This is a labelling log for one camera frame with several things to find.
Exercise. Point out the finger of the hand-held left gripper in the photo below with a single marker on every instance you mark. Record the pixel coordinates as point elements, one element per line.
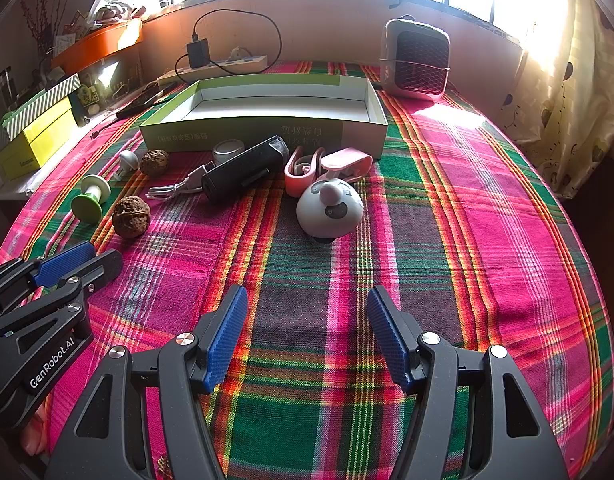
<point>62,262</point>
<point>104,265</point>

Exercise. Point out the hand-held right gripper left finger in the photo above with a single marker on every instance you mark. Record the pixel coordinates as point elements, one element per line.
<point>227,340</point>

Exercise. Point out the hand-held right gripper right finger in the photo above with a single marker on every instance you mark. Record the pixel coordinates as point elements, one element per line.
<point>387,340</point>

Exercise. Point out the brown walnut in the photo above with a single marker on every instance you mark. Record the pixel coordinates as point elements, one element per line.
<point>154,162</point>
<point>132,216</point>

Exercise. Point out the green white roller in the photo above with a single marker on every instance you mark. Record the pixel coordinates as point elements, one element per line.
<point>89,200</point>

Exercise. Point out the white mushroom-shaped knob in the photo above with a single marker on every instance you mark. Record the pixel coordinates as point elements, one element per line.
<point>128,161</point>

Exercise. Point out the grey white dome gadget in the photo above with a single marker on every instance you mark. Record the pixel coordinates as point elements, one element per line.
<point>329,210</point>

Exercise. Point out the black rectangular device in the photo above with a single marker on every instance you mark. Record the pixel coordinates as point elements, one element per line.
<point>242,170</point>

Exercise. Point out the white round puck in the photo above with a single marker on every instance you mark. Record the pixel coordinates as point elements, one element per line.
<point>227,151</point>

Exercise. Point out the pink clip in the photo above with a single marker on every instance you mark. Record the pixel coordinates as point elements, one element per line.
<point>297,180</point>
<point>347,162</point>

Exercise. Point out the green cardboard box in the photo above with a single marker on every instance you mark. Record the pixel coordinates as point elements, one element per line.
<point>287,105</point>

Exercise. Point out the yellow box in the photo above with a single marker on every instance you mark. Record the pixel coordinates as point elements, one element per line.
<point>34,140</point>

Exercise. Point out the plaid blanket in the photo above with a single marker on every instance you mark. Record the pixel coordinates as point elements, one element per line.
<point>462,235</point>

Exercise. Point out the green white striped box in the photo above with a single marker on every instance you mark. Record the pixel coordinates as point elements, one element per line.
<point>42,100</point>

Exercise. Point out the green patterned cup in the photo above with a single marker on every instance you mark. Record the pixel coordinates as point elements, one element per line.
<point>91,100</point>

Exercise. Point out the black smartphone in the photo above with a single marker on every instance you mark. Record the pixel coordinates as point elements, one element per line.
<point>147,101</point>

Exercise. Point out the orange shelf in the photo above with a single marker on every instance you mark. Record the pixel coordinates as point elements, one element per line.
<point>97,42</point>

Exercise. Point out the black charger adapter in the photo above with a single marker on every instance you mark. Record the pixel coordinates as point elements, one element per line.
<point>198,52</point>

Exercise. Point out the dried twigs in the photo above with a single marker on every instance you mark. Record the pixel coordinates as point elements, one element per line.
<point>34,25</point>

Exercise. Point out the white power strip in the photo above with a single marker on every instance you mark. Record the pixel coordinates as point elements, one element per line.
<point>237,64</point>

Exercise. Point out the white plastic bag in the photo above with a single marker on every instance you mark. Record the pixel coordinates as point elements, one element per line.
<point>109,2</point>

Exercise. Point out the small space heater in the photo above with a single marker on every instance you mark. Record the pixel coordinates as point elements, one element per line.
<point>417,60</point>

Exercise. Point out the cream dotted curtain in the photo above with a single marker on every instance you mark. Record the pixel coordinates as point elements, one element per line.
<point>562,110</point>

